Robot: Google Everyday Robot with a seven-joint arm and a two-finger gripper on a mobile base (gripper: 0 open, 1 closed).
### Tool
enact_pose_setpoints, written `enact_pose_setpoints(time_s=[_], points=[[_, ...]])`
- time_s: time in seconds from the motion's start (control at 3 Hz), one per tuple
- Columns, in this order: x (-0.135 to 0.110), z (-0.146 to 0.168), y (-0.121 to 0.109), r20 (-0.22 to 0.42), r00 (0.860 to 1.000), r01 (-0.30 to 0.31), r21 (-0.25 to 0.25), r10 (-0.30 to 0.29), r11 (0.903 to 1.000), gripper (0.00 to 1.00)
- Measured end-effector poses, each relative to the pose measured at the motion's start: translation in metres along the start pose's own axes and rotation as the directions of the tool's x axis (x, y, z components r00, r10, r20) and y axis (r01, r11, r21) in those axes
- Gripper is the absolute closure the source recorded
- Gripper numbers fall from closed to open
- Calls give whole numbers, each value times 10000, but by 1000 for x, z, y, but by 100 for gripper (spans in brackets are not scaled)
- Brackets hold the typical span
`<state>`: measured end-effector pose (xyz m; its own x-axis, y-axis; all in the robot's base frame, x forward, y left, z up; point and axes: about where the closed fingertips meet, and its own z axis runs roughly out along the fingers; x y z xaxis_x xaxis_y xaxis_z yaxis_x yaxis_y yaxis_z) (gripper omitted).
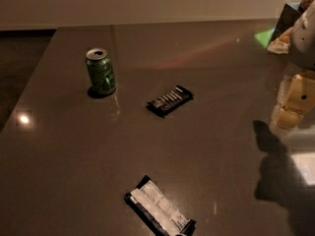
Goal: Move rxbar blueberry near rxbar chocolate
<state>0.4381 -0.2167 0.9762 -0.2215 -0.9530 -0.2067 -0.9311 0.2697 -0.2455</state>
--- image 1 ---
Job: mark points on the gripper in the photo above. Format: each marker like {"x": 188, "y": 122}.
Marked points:
{"x": 304, "y": 41}

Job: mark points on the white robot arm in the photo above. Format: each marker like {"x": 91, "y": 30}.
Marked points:
{"x": 302, "y": 44}

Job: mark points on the black chocolate rxbar wrapper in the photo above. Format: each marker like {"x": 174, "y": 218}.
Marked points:
{"x": 168, "y": 102}

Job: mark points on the crumpled snack bag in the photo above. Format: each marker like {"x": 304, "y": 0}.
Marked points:
{"x": 281, "y": 44}

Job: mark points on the dark box on counter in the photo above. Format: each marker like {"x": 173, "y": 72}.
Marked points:
{"x": 289, "y": 15}

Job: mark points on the green soda can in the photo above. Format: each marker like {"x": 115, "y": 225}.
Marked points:
{"x": 100, "y": 71}

